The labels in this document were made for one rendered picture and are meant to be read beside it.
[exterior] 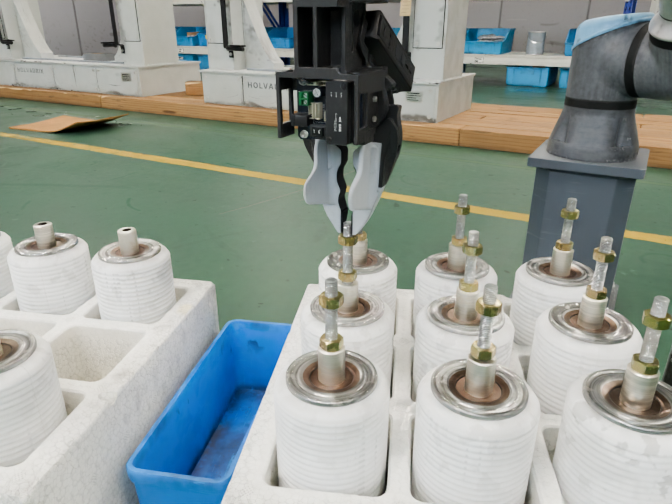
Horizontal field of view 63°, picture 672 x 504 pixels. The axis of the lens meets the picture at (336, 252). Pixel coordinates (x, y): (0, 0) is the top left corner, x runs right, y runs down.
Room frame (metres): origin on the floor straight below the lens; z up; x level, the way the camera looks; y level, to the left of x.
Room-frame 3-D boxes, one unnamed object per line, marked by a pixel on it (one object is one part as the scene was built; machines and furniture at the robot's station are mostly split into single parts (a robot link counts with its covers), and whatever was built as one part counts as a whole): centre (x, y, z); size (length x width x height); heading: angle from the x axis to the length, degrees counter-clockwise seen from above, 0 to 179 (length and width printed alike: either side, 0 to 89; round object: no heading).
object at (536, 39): (5.10, -1.75, 0.35); 0.16 x 0.15 x 0.19; 60
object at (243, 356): (0.54, 0.13, 0.06); 0.30 x 0.11 x 0.12; 170
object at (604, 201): (0.98, -0.46, 0.15); 0.19 x 0.19 x 0.30; 60
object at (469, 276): (0.47, -0.13, 0.30); 0.01 x 0.01 x 0.08
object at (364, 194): (0.46, -0.02, 0.38); 0.06 x 0.03 x 0.09; 155
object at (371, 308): (0.49, -0.01, 0.25); 0.08 x 0.08 x 0.01
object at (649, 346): (0.34, -0.23, 0.30); 0.01 x 0.01 x 0.08
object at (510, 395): (0.36, -0.11, 0.25); 0.08 x 0.08 x 0.01
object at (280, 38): (6.51, 0.53, 0.36); 0.50 x 0.38 x 0.21; 151
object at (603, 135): (0.98, -0.46, 0.35); 0.15 x 0.15 x 0.10
